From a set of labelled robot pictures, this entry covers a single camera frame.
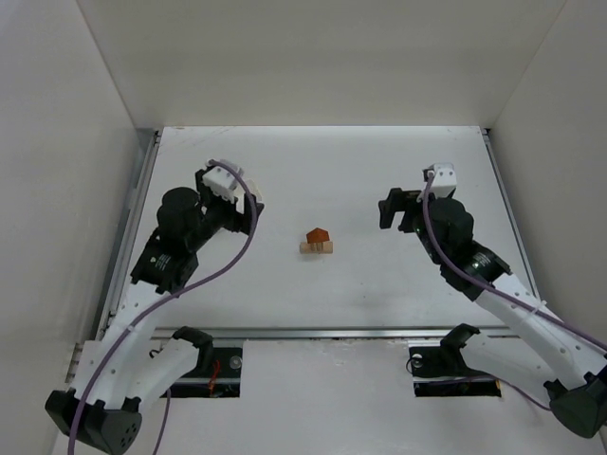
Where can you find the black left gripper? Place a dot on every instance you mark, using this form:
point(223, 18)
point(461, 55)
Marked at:
point(244, 216)

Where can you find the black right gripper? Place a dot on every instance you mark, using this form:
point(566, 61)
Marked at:
point(398, 209)

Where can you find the orange triangular wood block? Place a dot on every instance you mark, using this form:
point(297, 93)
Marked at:
point(317, 236)

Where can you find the dark striped wood block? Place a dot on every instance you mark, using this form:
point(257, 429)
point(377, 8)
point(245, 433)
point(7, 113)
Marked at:
point(317, 247)

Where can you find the white plastic tray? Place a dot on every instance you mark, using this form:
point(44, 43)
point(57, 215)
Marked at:
point(254, 189)

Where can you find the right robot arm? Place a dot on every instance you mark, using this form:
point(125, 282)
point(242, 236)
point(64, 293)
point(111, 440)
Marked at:
point(560, 367)

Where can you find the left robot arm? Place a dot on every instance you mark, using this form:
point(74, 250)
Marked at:
point(102, 407)

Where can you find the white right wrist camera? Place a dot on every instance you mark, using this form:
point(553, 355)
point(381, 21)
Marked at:
point(441, 180)

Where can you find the left aluminium rail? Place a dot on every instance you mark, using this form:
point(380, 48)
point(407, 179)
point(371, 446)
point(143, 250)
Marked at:
point(116, 271)

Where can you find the aluminium rail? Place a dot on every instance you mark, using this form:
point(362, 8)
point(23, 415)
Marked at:
point(116, 271)
point(326, 333)
point(528, 273)

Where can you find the front aluminium rail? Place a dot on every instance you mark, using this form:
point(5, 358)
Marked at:
point(326, 333)

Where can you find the right aluminium rail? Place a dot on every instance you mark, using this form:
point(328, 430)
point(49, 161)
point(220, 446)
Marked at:
point(528, 273)

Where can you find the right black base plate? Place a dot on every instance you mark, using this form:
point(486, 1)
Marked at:
point(427, 365)

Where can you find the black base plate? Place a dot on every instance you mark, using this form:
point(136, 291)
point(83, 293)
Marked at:
point(427, 365)
point(225, 366)

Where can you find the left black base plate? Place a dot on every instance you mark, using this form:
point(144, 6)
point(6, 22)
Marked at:
point(225, 366)

